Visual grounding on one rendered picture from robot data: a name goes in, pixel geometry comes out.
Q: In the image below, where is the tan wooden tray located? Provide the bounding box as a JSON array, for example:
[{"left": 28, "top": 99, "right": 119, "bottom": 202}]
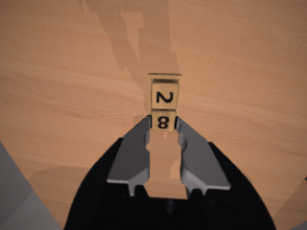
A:
[{"left": 148, "top": 73, "right": 182, "bottom": 115}]

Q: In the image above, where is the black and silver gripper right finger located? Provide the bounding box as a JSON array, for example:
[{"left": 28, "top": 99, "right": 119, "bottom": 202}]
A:
[{"left": 175, "top": 116, "right": 276, "bottom": 230}]

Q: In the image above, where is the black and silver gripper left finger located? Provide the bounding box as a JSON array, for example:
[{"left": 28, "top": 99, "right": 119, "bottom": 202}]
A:
[{"left": 63, "top": 114, "right": 152, "bottom": 230}]

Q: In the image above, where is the tan wooden number cube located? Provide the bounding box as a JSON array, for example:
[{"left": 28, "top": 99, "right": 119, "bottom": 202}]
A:
[
  {"left": 152, "top": 109, "right": 177, "bottom": 132},
  {"left": 152, "top": 79, "right": 179, "bottom": 109}
]

